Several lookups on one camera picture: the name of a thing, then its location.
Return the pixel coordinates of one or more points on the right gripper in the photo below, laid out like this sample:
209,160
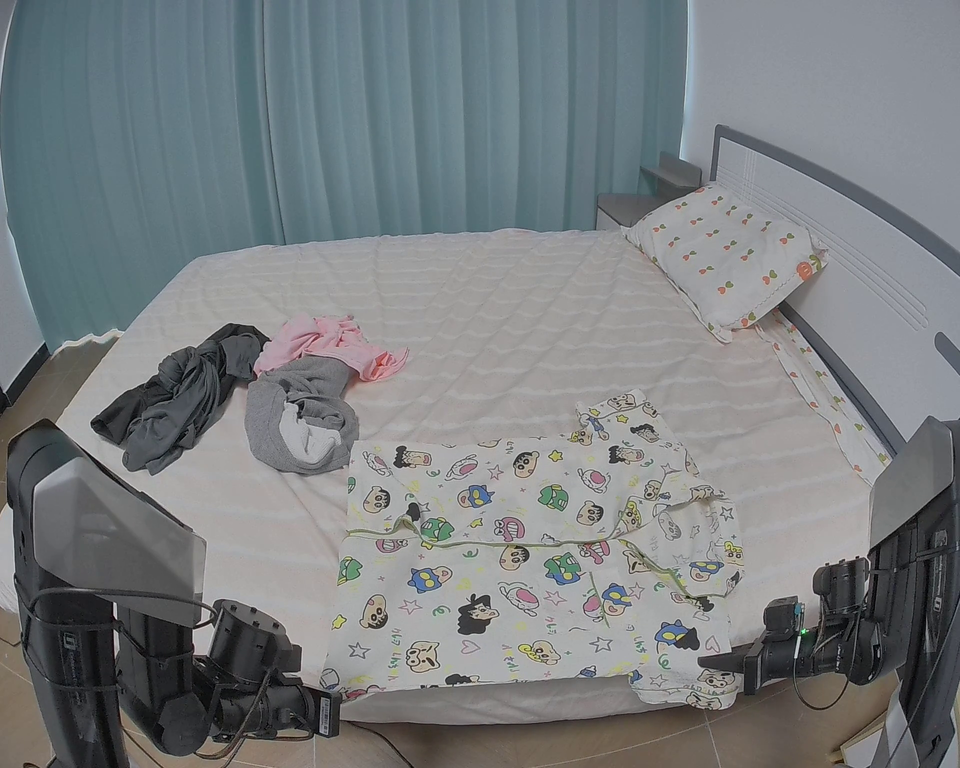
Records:
780,660

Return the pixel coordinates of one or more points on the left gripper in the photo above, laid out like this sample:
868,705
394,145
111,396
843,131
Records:
326,716

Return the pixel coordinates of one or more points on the white printed pyjama top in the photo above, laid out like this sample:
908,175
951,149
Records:
525,555

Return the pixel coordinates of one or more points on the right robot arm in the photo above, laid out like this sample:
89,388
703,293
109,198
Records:
915,510

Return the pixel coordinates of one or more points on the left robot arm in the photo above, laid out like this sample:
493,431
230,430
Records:
105,525

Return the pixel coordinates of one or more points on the white printed pillowcase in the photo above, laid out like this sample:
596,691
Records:
817,390

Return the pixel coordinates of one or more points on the dark grey garment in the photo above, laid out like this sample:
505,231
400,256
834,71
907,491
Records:
180,397

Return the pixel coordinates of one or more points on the pink garment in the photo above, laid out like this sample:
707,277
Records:
315,345

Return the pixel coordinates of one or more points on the white printed pillow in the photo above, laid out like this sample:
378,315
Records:
727,255

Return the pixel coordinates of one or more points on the bed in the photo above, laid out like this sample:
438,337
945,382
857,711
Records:
487,315

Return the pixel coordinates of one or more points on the grey bedside table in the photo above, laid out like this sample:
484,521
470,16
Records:
630,206

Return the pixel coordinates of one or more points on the blue-green curtain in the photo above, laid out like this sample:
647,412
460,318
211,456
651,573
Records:
472,112
135,150

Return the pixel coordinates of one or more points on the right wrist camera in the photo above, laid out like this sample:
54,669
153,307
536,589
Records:
784,616

